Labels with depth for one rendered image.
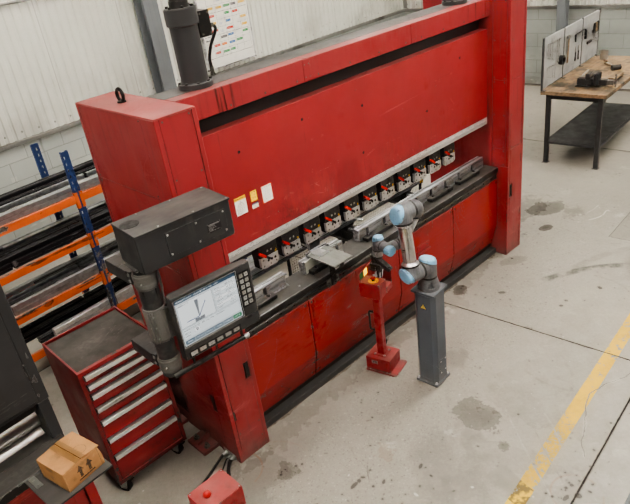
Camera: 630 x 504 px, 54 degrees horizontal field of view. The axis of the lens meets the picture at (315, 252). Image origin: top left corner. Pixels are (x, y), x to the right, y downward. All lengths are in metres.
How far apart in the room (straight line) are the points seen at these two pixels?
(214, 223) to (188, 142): 0.50
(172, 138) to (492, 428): 2.70
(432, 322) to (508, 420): 0.80
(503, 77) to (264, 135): 2.46
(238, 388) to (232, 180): 1.28
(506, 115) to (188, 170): 3.19
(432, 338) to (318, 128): 1.61
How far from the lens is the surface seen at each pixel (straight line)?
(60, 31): 7.93
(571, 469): 4.19
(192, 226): 2.91
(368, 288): 4.35
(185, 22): 3.53
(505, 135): 5.72
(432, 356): 4.48
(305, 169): 4.09
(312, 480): 4.11
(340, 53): 4.18
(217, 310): 3.11
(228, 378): 3.88
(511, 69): 5.56
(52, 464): 3.11
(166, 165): 3.20
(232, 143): 3.68
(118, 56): 8.28
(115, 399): 3.93
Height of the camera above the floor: 3.05
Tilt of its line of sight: 28 degrees down
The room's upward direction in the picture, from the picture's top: 8 degrees counter-clockwise
